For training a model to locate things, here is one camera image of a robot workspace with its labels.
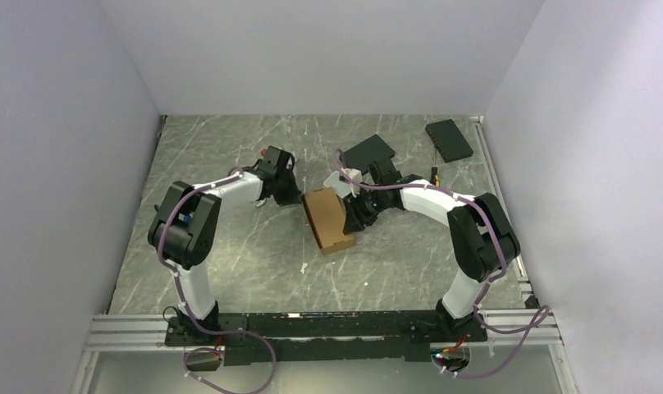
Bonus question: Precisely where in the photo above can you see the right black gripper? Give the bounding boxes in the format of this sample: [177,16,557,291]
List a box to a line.
[342,188,387,236]

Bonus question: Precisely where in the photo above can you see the brown cardboard box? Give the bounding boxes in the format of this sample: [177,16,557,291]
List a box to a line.
[302,188,355,255]

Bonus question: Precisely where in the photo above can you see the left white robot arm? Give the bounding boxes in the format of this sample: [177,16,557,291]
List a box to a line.
[147,146,301,345]

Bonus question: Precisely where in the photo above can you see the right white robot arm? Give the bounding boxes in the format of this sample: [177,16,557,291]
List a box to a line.
[325,160,521,341]

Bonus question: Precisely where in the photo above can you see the yellow black screwdriver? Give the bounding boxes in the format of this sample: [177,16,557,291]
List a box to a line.
[429,148,440,186]

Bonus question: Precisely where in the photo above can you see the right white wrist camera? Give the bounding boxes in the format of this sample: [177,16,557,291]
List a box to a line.
[342,168,363,197]

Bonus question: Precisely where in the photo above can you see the black flat network switch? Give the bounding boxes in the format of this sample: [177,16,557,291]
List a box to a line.
[343,134,396,175]

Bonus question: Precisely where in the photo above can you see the blue handled pliers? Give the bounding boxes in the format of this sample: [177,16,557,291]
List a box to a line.
[153,204,192,224]

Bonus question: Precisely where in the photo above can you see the black ported switch box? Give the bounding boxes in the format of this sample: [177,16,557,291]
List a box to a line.
[424,119,473,163]

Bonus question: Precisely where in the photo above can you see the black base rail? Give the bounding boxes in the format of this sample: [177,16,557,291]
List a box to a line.
[164,309,487,366]

